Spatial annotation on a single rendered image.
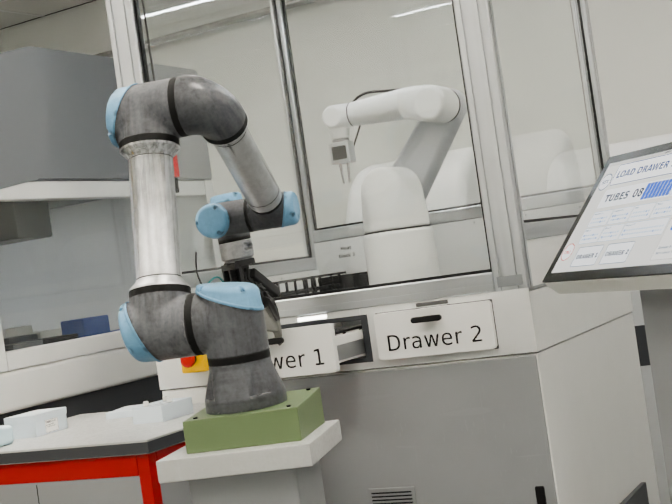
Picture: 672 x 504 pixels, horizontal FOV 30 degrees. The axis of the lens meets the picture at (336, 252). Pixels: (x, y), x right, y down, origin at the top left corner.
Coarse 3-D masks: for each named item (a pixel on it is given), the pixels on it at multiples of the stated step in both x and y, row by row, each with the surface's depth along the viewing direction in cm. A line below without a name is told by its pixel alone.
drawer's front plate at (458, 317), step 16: (464, 304) 285; (480, 304) 283; (384, 320) 294; (400, 320) 292; (448, 320) 287; (464, 320) 285; (480, 320) 283; (384, 336) 294; (400, 336) 292; (448, 336) 287; (464, 336) 285; (480, 336) 284; (496, 336) 284; (384, 352) 294; (400, 352) 292; (416, 352) 291; (432, 352) 289; (448, 352) 287
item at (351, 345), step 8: (336, 336) 287; (344, 336) 290; (352, 336) 294; (360, 336) 298; (344, 344) 289; (352, 344) 293; (360, 344) 297; (344, 352) 289; (352, 352) 292; (360, 352) 296; (344, 360) 289
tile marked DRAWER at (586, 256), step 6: (588, 246) 246; (594, 246) 244; (600, 246) 242; (582, 252) 247; (588, 252) 245; (594, 252) 242; (600, 252) 240; (576, 258) 248; (582, 258) 245; (588, 258) 243; (594, 258) 241; (576, 264) 246; (582, 264) 244; (588, 264) 242
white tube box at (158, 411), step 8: (160, 400) 297; (176, 400) 294; (184, 400) 292; (136, 408) 287; (144, 408) 286; (152, 408) 285; (160, 408) 284; (168, 408) 286; (176, 408) 289; (184, 408) 291; (192, 408) 294; (136, 416) 287; (144, 416) 286; (152, 416) 285; (160, 416) 284; (168, 416) 286; (176, 416) 288
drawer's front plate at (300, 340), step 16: (272, 336) 287; (288, 336) 285; (304, 336) 284; (320, 336) 282; (272, 352) 287; (288, 352) 286; (304, 352) 284; (320, 352) 282; (336, 352) 281; (288, 368) 286; (304, 368) 284; (320, 368) 282; (336, 368) 281
